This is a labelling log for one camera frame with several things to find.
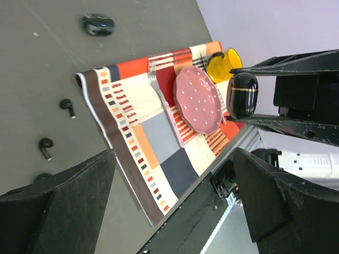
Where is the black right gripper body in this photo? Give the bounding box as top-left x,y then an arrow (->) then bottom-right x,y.
273,73 -> 338,125

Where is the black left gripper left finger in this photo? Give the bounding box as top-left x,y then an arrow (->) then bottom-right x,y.
1,149 -> 116,253

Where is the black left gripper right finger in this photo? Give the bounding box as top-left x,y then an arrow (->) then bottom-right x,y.
234,148 -> 338,253

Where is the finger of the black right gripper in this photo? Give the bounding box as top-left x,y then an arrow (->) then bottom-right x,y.
230,49 -> 338,76
227,114 -> 338,147

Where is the glossy black gold-trim charging case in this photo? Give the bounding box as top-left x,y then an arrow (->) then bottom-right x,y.
226,73 -> 258,120

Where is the black stem earbud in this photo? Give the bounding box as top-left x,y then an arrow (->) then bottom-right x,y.
38,138 -> 53,161
59,98 -> 76,119

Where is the black marbled earbud case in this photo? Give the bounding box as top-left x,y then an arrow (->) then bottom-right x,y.
82,13 -> 115,36

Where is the black ear-hook earbud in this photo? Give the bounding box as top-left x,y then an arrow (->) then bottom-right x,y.
33,173 -> 52,183

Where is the pink dotted plate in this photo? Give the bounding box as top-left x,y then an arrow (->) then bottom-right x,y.
173,66 -> 223,135

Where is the colourful patchwork placemat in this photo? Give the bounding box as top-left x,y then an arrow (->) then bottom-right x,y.
75,41 -> 243,225

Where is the yellow mug black handle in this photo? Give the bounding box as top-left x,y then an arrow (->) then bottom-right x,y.
207,48 -> 243,84

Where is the silver fork pink handle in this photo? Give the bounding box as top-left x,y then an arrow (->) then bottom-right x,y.
148,60 -> 184,148

